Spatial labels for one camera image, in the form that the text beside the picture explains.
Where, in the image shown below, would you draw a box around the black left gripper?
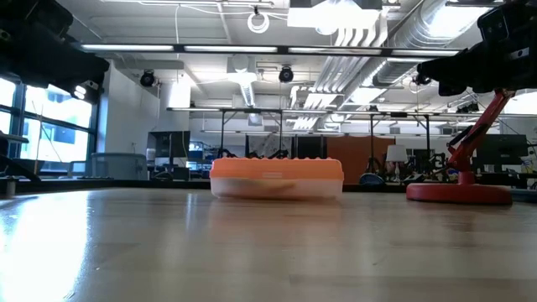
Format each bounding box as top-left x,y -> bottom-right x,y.
0,0 -> 110,105

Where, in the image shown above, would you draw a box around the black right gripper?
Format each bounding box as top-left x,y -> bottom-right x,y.
417,0 -> 537,97

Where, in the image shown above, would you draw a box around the clear box with orange lid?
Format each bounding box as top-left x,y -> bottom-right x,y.
209,157 -> 345,201

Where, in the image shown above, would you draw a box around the black overhead light bar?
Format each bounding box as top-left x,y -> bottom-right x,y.
70,41 -> 462,59

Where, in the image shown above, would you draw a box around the grey bin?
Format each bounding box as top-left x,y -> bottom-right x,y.
91,152 -> 149,181

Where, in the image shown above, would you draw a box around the dark computer monitor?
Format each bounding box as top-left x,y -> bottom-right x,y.
146,130 -> 192,167
476,133 -> 529,173

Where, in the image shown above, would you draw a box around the white shade table lamp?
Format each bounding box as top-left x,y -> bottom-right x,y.
384,144 -> 409,182

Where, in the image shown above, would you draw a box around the red desk lamp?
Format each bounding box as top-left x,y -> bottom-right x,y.
405,87 -> 518,206

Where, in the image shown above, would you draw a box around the orange partition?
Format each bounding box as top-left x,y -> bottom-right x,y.
326,136 -> 395,185

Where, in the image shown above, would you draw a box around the silver ventilation duct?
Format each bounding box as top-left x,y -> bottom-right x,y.
373,0 -> 483,87

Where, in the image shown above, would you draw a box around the black aluminium table frame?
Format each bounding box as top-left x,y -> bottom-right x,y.
0,178 -> 537,205

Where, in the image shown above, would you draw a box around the black background table frame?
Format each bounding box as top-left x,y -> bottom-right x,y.
167,107 -> 433,171

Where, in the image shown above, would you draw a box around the white coiled cable ring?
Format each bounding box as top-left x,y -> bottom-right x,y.
246,10 -> 271,35

